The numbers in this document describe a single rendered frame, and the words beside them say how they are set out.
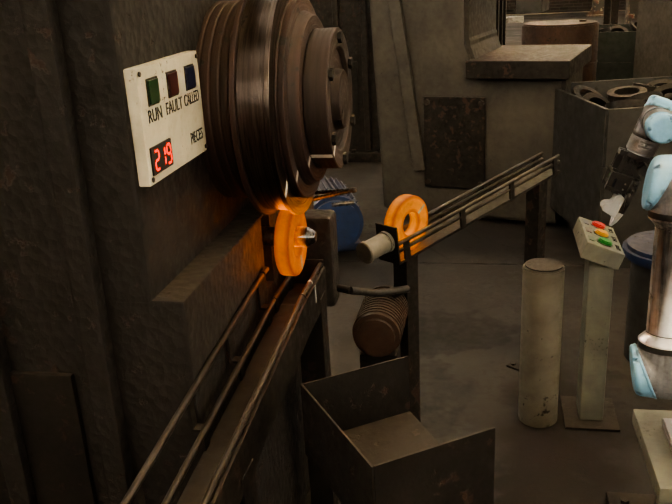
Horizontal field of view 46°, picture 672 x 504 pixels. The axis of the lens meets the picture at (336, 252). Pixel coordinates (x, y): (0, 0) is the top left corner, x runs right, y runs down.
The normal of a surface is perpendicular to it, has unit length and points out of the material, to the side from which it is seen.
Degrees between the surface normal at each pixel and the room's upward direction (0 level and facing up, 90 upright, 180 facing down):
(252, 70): 68
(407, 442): 5
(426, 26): 90
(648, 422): 0
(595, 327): 90
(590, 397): 90
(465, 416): 0
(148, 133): 90
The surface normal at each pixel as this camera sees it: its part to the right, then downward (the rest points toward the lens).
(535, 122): -0.42, 0.32
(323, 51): -0.17, -0.44
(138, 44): 0.98, 0.01
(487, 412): -0.05, -0.94
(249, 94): -0.19, 0.16
